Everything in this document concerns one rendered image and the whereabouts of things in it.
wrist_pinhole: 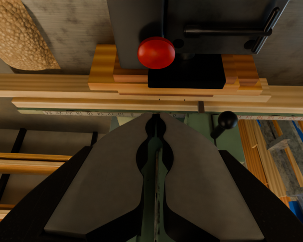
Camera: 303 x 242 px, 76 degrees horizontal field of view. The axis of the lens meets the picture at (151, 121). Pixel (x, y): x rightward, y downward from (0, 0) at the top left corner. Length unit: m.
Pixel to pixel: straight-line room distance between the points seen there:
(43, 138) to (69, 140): 0.38
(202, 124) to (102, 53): 0.18
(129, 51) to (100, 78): 0.11
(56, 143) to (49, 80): 2.60
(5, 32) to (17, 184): 2.74
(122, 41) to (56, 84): 0.24
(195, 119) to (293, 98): 0.22
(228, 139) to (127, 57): 0.16
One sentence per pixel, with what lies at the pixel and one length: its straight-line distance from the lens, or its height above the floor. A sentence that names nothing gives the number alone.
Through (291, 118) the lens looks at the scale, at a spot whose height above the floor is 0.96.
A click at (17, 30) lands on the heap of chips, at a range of 0.33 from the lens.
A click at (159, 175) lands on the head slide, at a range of 0.38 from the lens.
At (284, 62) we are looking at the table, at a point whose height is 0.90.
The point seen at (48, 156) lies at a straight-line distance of 2.37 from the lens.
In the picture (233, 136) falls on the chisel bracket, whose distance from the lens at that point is 0.27.
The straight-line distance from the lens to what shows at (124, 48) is 0.18.
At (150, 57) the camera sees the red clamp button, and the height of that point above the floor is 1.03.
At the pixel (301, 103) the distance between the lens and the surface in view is 0.44.
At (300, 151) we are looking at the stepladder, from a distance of 1.13.
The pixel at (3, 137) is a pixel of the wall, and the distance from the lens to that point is 3.37.
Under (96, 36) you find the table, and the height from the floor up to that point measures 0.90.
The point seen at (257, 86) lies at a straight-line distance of 0.34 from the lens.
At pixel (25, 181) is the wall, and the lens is 2.97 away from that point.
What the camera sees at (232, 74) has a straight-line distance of 0.27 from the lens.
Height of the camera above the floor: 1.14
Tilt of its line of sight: 29 degrees down
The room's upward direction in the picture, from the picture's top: 178 degrees counter-clockwise
